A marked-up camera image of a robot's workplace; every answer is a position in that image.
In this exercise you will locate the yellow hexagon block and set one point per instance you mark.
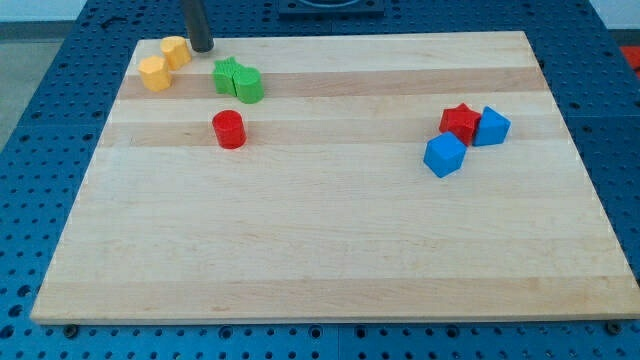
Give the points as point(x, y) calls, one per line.
point(154, 73)

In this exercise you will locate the yellow heart block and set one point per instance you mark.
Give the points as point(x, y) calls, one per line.
point(176, 52)

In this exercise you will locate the light wooden board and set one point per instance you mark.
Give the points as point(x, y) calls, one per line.
point(328, 213)

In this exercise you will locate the red cylinder block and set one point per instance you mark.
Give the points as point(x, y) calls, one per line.
point(229, 129)

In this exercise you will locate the green rounded block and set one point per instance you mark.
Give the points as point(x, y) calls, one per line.
point(248, 85)

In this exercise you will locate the blue cube block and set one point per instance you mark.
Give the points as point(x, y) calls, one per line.
point(444, 154)

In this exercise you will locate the green star block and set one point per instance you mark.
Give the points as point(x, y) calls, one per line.
point(223, 75)

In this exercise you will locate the red star block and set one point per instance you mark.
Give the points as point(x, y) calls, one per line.
point(461, 121)

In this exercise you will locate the blue pentagon block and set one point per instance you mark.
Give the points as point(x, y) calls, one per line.
point(492, 129)

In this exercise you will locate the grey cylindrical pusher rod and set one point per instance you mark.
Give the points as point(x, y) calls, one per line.
point(197, 25)

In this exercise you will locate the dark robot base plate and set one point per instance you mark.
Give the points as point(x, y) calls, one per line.
point(298, 8)

